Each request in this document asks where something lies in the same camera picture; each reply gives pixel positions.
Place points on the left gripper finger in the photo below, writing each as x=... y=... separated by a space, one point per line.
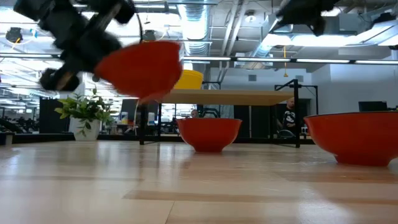
x=105 y=51

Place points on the red bowl floral inside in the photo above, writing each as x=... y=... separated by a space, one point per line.
x=357 y=137
x=143 y=68
x=208 y=133

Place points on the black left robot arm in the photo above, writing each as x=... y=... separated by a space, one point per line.
x=34 y=9

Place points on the long ceiling light strip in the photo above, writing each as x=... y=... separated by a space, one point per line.
x=376 y=62
x=208 y=58
x=323 y=61
x=264 y=59

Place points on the round ceiling fixture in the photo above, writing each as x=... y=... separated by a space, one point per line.
x=250 y=18

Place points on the black cabinet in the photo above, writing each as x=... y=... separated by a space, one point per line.
x=49 y=118

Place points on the small green potted plant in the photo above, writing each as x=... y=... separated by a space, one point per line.
x=93 y=130

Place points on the person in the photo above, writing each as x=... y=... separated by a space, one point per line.
x=289 y=119
x=195 y=114

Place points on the black monitor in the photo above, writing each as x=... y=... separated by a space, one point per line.
x=373 y=106

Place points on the wooden shelf black legs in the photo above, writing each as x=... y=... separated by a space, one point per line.
x=233 y=97

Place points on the silver ventilation duct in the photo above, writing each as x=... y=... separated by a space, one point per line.
x=270 y=34
x=197 y=21

